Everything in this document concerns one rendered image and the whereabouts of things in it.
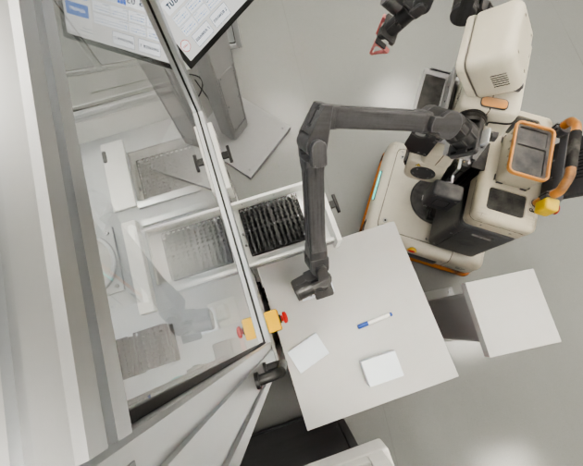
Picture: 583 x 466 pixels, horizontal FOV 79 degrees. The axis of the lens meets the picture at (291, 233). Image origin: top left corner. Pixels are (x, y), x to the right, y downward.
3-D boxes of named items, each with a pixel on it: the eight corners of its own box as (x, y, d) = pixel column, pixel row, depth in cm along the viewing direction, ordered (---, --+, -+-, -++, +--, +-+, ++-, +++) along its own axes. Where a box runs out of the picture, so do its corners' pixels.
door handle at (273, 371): (285, 354, 73) (282, 363, 55) (289, 367, 72) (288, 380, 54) (263, 361, 73) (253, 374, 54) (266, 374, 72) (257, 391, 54)
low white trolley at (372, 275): (359, 256, 216) (393, 220, 142) (398, 358, 200) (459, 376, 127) (269, 286, 211) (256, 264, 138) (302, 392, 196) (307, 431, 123)
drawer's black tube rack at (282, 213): (295, 198, 137) (295, 192, 131) (309, 239, 133) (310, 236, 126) (240, 215, 135) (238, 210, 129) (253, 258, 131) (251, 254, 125)
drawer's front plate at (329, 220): (314, 180, 141) (316, 168, 130) (339, 247, 134) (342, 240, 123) (309, 181, 141) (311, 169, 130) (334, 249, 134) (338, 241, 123)
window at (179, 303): (197, 112, 129) (-43, -426, 37) (265, 343, 108) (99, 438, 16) (195, 112, 129) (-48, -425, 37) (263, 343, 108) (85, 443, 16)
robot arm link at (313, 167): (329, 139, 86) (314, 128, 95) (308, 142, 84) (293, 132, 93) (331, 277, 108) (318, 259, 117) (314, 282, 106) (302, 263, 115)
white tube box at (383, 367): (390, 349, 130) (394, 350, 125) (400, 374, 127) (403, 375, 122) (358, 361, 129) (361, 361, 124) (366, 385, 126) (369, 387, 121)
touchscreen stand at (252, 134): (291, 128, 239) (289, -9, 141) (251, 179, 229) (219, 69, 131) (231, 92, 246) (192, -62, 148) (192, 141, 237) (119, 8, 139)
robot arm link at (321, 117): (314, 101, 80) (299, 95, 89) (306, 159, 87) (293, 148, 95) (466, 111, 95) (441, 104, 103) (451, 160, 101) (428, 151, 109)
